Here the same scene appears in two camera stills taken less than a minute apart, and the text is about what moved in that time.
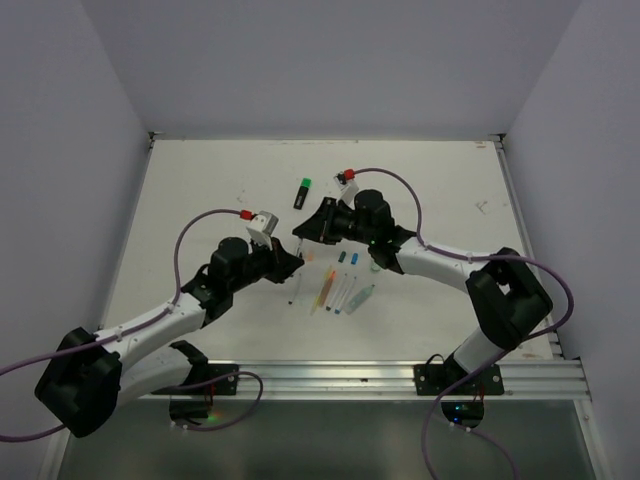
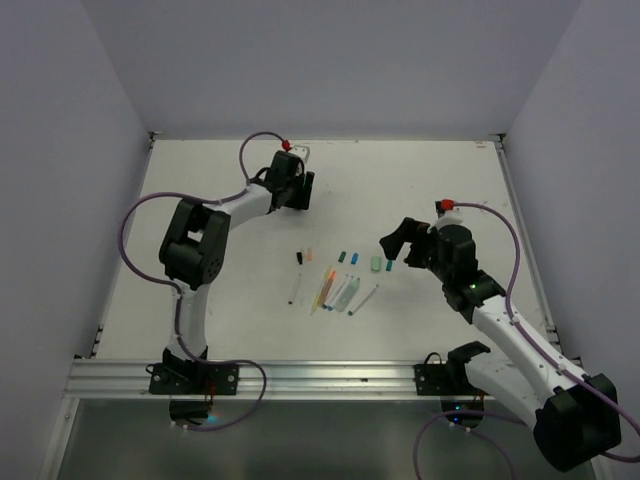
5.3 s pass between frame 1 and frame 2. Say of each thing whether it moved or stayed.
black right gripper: moved
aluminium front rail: stayed
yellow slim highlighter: stayed
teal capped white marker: moved
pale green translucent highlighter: moved
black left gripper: moved
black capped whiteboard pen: stayed
